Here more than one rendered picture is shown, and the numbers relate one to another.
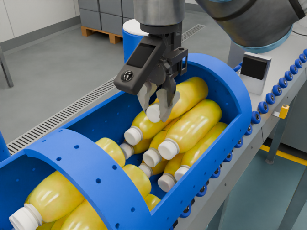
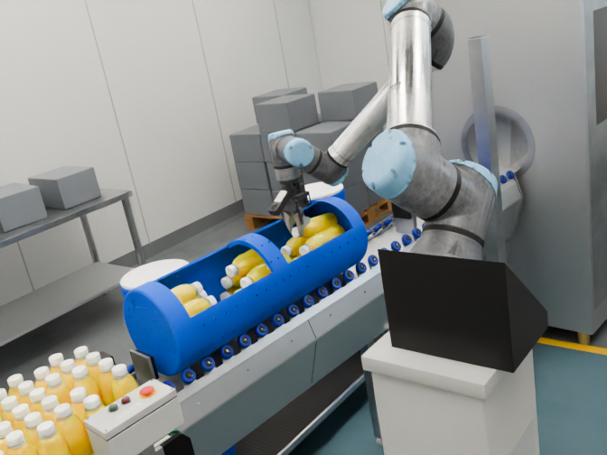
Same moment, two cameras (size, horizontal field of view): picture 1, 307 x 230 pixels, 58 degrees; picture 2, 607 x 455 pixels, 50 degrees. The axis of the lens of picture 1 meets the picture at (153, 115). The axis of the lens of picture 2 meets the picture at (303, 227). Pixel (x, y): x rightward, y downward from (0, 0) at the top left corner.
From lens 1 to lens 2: 178 cm
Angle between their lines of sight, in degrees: 19
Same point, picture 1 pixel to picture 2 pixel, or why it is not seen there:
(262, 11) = (323, 167)
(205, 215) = (345, 308)
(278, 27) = (335, 172)
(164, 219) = (296, 270)
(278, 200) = not seen: hidden behind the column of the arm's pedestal
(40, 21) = (185, 215)
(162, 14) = (287, 174)
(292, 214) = not seen: hidden behind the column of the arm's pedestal
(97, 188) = (261, 247)
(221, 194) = (361, 298)
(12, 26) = (147, 226)
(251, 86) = (406, 227)
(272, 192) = not seen: hidden behind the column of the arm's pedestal
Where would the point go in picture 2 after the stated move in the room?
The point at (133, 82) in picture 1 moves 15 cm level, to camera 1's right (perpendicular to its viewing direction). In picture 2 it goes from (276, 208) to (320, 202)
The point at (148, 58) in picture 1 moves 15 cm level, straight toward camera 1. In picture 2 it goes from (284, 196) to (279, 209)
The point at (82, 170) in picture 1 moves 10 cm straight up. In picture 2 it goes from (255, 242) to (248, 213)
